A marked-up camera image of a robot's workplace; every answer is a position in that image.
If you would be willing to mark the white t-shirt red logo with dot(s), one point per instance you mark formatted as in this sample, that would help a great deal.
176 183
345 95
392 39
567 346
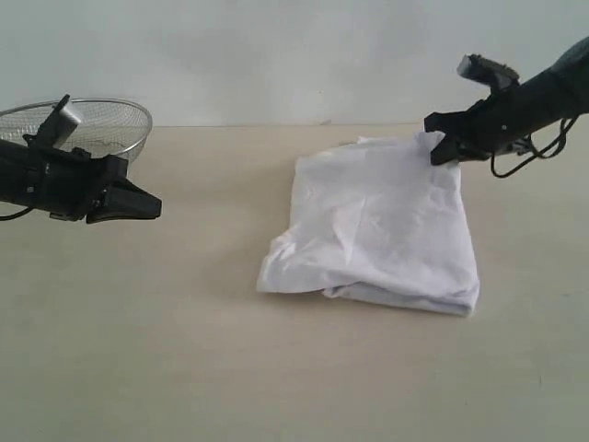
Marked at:
375 221

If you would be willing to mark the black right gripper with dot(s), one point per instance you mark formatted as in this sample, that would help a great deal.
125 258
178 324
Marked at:
484 128

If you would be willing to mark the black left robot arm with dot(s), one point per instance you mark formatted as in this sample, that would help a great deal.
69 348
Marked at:
14 176

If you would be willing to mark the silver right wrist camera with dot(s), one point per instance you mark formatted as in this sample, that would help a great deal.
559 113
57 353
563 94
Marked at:
497 77

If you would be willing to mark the metal wire mesh basket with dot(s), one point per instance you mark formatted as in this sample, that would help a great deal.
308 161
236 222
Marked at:
116 127

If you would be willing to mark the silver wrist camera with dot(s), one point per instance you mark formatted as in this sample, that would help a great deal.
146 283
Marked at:
497 77
57 127

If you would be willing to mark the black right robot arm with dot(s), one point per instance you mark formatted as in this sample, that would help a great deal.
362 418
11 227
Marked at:
516 118

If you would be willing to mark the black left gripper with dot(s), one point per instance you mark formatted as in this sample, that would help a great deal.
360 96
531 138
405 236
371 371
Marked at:
72 186

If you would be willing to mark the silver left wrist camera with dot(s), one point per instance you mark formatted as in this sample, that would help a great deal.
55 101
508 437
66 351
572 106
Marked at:
57 127

